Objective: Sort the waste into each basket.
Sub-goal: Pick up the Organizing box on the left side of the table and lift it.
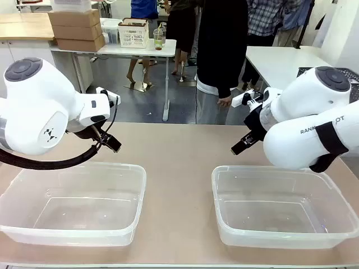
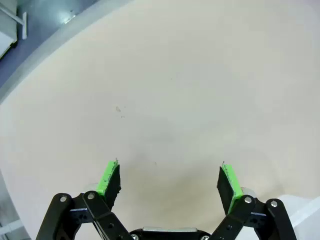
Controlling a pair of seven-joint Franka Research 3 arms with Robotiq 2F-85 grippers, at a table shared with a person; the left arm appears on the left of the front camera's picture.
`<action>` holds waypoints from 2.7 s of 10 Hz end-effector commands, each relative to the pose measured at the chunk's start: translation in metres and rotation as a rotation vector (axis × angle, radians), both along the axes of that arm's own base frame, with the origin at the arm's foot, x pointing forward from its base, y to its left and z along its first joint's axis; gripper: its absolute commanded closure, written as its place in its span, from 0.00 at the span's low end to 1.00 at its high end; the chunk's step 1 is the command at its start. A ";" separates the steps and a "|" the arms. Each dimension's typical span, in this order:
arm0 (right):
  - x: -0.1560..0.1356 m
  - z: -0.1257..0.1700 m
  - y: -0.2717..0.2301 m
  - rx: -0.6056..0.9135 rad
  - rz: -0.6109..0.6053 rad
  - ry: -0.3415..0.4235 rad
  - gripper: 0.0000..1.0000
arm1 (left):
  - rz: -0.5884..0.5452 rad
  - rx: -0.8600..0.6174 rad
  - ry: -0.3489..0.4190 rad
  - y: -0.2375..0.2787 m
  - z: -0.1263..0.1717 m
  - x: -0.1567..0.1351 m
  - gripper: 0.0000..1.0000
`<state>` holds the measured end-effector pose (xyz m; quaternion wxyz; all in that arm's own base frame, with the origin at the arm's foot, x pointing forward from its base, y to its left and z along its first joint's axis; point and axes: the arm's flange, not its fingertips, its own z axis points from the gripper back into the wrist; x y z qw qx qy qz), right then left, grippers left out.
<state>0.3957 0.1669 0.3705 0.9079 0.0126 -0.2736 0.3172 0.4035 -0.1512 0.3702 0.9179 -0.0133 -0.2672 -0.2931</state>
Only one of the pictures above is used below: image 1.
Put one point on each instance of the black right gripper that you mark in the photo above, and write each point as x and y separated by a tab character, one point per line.
255	126

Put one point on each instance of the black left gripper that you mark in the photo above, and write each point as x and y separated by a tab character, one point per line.
89	132

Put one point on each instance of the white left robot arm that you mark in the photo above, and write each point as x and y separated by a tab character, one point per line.
33	98

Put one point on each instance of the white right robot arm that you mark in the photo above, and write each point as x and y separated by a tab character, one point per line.
294	145

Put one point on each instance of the person left forearm black sleeve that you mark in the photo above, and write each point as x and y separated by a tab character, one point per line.
232	81

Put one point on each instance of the white slotted basket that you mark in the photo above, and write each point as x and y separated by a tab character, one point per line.
133	35

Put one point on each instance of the person left hand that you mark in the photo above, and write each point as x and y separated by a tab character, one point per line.
224	101

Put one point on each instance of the clear plastic bin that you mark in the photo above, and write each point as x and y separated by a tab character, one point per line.
134	179
216	180

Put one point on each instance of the white square table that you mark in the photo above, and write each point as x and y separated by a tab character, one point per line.
280	64

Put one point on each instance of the white folding table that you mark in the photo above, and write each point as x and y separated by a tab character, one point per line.
134	51

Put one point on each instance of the brown cardboard box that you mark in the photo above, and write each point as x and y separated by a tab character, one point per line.
74	18
80	44
77	31

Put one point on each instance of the person in black top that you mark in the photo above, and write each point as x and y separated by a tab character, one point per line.
221	42

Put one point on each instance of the clear storage box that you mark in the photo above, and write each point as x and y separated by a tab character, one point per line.
110	32

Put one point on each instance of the plastic cup with drink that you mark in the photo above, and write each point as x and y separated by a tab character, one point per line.
159	39

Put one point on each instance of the person in plaid shirt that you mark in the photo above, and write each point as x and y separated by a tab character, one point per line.
265	16

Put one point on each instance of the person in dark shorts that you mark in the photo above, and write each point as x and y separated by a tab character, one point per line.
181	28

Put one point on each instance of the person in grey-blue jacket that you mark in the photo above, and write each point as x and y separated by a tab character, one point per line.
293	16

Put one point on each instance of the person in blue shirt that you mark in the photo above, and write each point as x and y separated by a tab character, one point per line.
143	8

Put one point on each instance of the white plastic container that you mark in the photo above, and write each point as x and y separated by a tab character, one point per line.
71	5

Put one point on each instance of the wooden top cabinet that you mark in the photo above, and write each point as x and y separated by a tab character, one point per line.
25	28

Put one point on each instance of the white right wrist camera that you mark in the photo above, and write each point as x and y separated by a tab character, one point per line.
238	100

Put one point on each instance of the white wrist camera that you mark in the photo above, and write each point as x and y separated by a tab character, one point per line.
108	93
238	100

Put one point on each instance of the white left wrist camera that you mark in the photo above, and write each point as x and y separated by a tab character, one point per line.
108	93

